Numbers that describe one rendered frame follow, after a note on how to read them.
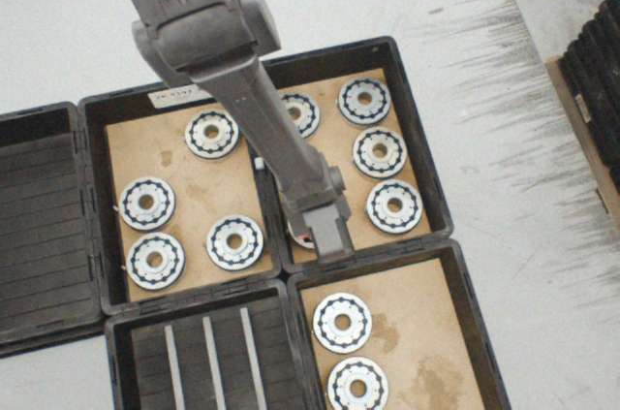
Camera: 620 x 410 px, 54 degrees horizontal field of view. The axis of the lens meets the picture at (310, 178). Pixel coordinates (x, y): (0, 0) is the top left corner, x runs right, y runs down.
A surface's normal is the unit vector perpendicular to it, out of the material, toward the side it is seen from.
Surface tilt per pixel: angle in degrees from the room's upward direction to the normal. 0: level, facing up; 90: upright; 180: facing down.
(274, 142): 82
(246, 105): 82
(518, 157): 0
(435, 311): 0
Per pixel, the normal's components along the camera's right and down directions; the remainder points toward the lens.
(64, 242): 0.00, -0.31
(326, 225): -0.16, -0.14
